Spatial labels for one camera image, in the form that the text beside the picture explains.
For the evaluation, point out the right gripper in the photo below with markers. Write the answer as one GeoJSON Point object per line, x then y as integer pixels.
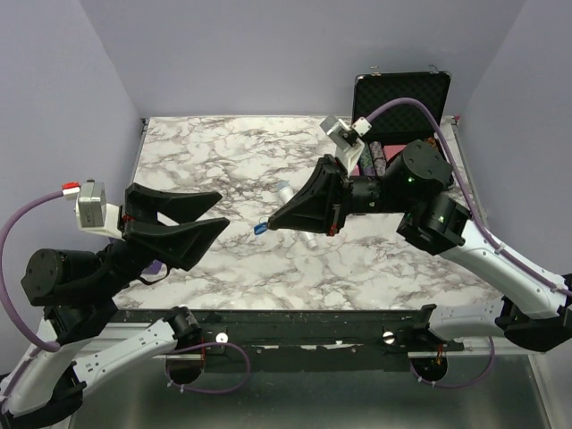
{"type": "Point", "coordinates": [317, 206]}

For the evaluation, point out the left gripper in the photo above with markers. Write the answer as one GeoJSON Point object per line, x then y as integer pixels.
{"type": "Point", "coordinates": [179, 244]}

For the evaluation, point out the blue key tag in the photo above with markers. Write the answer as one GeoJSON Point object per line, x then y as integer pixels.
{"type": "Point", "coordinates": [260, 228]}

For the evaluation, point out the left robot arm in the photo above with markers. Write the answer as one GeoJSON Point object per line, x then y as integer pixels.
{"type": "Point", "coordinates": [76, 291]}

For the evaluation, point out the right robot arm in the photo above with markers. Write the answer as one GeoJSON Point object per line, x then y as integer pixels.
{"type": "Point", "coordinates": [534, 311]}

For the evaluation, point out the purple box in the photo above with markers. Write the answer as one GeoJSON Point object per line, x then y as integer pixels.
{"type": "Point", "coordinates": [154, 268]}

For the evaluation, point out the black poker chip case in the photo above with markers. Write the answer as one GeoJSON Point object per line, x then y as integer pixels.
{"type": "Point", "coordinates": [403, 123]}

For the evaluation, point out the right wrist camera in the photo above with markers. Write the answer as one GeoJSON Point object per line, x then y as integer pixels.
{"type": "Point", "coordinates": [347, 138]}

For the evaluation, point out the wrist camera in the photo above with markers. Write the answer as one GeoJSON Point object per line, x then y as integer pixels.
{"type": "Point", "coordinates": [93, 213]}
{"type": "Point", "coordinates": [347, 138]}

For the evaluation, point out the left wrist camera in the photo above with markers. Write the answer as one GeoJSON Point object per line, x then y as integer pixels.
{"type": "Point", "coordinates": [93, 213]}

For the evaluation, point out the black mounting rail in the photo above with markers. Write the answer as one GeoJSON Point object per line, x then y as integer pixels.
{"type": "Point", "coordinates": [280, 341]}

